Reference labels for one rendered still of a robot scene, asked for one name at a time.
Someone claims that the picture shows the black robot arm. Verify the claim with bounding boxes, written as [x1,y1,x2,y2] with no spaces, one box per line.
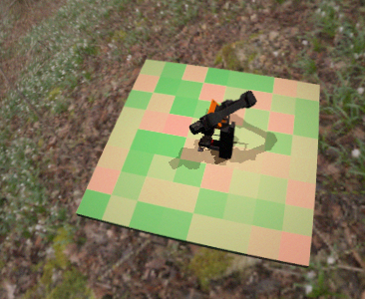
[189,91,257,135]

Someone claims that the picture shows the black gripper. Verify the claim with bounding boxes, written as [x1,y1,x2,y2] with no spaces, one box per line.
[199,129,215,148]

